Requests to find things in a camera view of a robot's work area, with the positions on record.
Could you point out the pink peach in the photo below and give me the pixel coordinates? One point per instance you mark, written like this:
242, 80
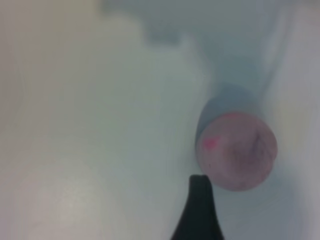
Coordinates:
237, 152

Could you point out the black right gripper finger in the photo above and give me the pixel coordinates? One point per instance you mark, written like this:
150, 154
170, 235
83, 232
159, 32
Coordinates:
197, 220

